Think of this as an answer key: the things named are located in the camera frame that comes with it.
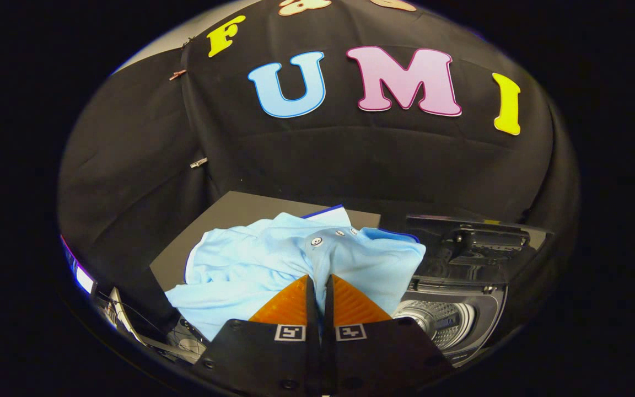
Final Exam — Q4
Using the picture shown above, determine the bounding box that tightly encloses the dark grey washing machine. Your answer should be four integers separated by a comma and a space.
392, 277, 509, 368

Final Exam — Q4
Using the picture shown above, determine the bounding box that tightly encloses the tangle of thin cables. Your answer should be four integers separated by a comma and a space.
166, 317, 209, 363

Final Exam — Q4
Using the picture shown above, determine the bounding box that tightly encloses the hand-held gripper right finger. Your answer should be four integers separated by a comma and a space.
323, 274, 453, 397

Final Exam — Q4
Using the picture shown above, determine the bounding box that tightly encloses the light blue polo shirt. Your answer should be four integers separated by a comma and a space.
164, 205, 427, 342

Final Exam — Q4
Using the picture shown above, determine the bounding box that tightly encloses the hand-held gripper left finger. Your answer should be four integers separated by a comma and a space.
191, 274, 321, 397

